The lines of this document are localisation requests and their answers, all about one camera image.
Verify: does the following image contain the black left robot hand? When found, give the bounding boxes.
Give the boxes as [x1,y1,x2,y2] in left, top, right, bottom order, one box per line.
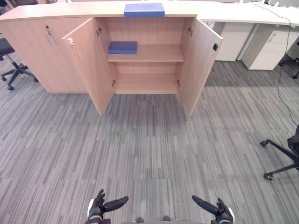
[87,189,129,220]

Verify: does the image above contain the black swivel office chair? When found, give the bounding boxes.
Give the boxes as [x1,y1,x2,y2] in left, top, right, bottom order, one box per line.
[0,37,39,91]

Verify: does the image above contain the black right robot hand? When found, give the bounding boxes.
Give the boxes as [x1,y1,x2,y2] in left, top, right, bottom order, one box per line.
[192,195,235,222]

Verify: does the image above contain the black power cable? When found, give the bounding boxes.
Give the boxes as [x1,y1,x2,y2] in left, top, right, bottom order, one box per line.
[251,0,297,124]

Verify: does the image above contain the white long desk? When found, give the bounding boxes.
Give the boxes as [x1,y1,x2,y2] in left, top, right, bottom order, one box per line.
[163,1,299,27]

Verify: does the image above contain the light wood office cabinet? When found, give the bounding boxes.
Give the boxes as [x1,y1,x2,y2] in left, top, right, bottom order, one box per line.
[0,1,224,117]

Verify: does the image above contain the large blue folder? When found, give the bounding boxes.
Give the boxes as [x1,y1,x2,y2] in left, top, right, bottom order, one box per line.
[124,3,165,18]

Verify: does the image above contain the small blue folder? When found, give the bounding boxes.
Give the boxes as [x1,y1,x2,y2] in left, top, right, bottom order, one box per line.
[107,41,138,55]

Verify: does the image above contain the black office chair star base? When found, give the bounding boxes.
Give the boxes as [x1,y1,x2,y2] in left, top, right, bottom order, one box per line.
[260,123,299,181]

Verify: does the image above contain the wooden cabinet shelf board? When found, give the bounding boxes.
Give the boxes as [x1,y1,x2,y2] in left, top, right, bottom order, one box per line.
[107,44,185,63]

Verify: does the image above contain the cabinet door with black lock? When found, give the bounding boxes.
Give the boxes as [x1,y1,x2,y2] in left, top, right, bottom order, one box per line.
[179,17,224,117]

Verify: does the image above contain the cabinet door with white latch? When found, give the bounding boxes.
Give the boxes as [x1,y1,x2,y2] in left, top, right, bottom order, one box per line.
[61,17,115,117]

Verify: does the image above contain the white drawer pedestal with key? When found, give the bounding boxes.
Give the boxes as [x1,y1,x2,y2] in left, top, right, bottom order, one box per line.
[242,30,299,70]

